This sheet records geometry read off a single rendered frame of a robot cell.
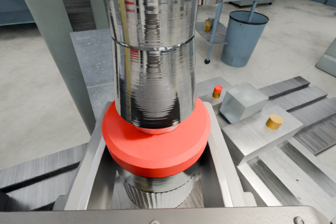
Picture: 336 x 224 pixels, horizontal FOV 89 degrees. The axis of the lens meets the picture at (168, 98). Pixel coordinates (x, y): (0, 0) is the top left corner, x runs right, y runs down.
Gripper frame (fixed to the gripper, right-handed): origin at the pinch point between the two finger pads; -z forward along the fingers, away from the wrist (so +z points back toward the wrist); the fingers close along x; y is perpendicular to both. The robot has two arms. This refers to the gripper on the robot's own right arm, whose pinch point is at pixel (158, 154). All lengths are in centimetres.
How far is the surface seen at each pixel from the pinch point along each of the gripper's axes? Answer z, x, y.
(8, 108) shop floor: -120, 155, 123
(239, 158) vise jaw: -9.2, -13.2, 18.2
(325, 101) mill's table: -32, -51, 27
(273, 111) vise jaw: -18.1, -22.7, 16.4
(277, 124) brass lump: -13.6, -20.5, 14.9
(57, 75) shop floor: -177, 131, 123
